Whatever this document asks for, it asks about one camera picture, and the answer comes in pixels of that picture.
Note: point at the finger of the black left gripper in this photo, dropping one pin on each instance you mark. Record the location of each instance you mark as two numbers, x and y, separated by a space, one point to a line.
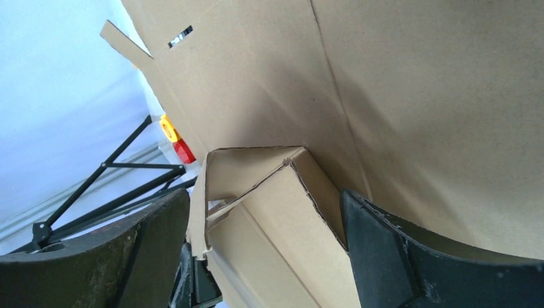
194 285

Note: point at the flat cardboard blank underneath left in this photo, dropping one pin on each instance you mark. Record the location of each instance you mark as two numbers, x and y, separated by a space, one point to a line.
432 109

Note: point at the large cardboard box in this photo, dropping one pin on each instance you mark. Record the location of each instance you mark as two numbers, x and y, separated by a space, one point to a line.
268 223

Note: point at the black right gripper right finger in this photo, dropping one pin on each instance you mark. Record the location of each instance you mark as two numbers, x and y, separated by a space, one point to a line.
396 263

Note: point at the small red toy piece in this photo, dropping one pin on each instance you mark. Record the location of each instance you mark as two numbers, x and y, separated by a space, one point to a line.
180 147

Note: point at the black tripod stand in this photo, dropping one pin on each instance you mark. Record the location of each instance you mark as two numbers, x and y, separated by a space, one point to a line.
42 167

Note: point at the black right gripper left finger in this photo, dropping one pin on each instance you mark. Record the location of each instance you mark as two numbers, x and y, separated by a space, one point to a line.
131 262

